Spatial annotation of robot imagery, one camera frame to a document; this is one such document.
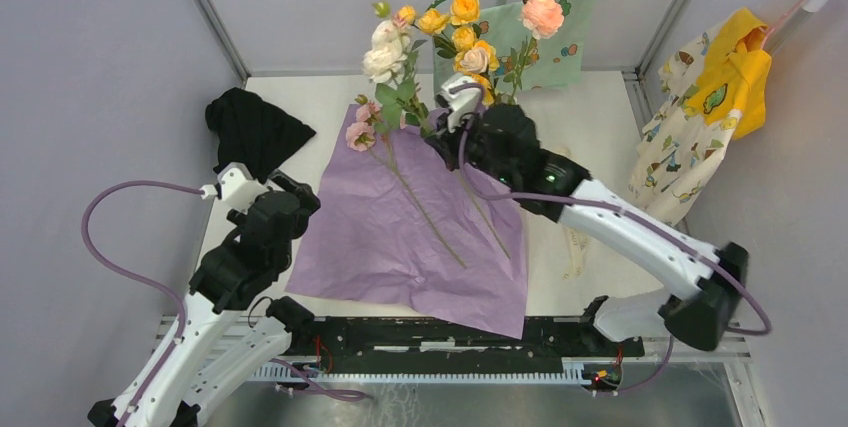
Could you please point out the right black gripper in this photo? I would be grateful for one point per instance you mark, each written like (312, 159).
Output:
(445, 143)

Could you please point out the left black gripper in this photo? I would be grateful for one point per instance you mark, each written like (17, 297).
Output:
(311, 201)

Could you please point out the single pale pink bud stem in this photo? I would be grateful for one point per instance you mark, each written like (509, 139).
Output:
(477, 60)

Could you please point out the black cloth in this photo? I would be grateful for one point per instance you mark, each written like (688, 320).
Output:
(254, 132)

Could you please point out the yellow rose stem bunch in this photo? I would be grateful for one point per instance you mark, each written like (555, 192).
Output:
(453, 33)

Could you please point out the purple wrapping paper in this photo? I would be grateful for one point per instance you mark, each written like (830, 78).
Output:
(396, 227)

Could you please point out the large pink rose stem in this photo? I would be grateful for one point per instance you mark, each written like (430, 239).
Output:
(537, 55)

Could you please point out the small pink rose stem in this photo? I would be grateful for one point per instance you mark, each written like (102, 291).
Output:
(373, 132)

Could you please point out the white rose stem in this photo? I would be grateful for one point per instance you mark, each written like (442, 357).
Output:
(391, 65)

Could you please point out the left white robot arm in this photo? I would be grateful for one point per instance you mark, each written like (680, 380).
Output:
(178, 385)

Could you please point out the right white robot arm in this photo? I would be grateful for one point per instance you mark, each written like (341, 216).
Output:
(701, 285)

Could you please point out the green cartoon print towel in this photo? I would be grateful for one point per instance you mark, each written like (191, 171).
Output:
(493, 18)

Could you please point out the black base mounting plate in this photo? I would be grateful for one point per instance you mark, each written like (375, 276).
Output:
(421, 345)

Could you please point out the yellow cartoon print shirt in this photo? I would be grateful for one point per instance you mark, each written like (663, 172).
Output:
(715, 93)

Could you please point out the small circuit board with LED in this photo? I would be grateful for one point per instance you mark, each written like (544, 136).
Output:
(600, 381)

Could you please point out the pink clothes hanger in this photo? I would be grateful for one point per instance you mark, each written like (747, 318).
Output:
(780, 22)

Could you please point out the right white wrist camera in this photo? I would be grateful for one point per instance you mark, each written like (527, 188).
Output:
(459, 95)

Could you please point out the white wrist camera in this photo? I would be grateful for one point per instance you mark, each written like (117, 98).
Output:
(235, 187)
(459, 95)

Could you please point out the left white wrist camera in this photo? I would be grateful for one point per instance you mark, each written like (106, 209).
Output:
(235, 187)

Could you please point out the white slotted cable duct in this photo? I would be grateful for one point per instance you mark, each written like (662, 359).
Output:
(572, 373)

